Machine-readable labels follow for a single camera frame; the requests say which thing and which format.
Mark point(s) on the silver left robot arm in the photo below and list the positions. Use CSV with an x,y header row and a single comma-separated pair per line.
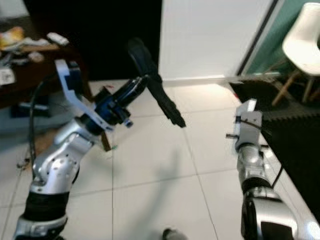
x,y
55,170

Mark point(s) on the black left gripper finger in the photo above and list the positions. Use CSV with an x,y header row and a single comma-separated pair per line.
x,y
167,102
144,57

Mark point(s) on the grey robot foot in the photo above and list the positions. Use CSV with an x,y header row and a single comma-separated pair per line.
x,y
174,234

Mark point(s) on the dark wooden table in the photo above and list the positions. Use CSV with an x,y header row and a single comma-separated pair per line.
x,y
45,65

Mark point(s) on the yellow snack bag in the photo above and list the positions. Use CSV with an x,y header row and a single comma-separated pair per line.
x,y
12,36

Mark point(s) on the white chair wooden legs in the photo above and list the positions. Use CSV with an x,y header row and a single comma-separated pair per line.
x,y
302,45

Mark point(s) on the black foam floor mat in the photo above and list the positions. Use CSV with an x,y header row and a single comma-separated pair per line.
x,y
300,145

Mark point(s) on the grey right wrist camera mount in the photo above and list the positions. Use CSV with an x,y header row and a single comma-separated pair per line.
x,y
247,131

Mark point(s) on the small white round item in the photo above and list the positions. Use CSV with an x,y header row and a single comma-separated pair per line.
x,y
36,56

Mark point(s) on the flat brown cardboard piece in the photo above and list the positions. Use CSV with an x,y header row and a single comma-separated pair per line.
x,y
42,145

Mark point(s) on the small white oblong item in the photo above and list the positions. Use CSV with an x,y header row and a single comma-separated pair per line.
x,y
57,38

